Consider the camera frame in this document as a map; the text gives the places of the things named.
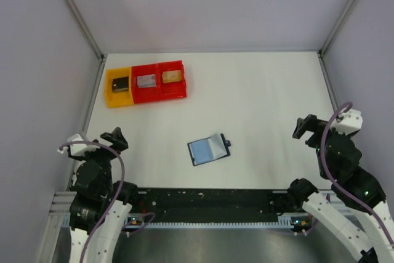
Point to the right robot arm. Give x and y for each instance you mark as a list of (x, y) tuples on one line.
[(360, 191)]

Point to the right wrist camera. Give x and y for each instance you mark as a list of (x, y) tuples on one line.
[(349, 122)]

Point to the right red plastic bin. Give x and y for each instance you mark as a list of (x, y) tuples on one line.
[(172, 90)]

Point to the silver card in bin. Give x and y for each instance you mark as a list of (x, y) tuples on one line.
[(146, 81)]

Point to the middle red plastic bin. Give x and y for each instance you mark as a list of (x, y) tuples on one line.
[(144, 95)]

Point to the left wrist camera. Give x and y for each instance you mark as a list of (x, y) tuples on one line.
[(79, 146)]

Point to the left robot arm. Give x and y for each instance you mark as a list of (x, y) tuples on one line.
[(100, 207)]

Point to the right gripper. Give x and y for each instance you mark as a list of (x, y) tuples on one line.
[(314, 128)]

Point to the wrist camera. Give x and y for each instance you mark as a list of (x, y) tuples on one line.
[(349, 122), (79, 146)]

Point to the white slotted cable duct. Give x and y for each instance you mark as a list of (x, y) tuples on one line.
[(283, 222)]

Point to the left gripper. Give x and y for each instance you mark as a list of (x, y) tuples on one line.
[(104, 147)]

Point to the red plastic bin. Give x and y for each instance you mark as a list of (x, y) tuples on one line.
[(144, 95), (172, 90)]

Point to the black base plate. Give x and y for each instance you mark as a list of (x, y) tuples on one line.
[(192, 205)]

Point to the blue leather card holder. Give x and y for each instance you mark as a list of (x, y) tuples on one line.
[(210, 149)]

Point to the gold card in bin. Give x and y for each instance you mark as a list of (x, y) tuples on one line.
[(172, 76)]

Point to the black card in bin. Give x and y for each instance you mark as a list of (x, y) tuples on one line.
[(120, 84)]

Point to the yellow plastic bin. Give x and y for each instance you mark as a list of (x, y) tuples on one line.
[(119, 99)]

